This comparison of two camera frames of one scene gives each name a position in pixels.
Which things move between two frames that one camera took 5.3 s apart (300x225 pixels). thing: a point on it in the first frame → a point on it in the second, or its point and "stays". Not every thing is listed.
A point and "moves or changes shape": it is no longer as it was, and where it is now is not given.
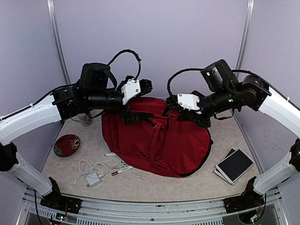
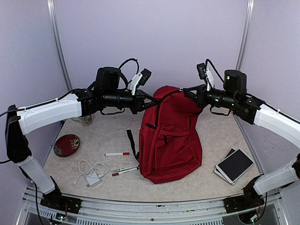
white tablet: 235,165 stays
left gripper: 131,119 → 138,105
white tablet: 217,171 stays
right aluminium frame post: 246,33 stays
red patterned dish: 66,145 stays
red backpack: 167,146 moves or changes shape
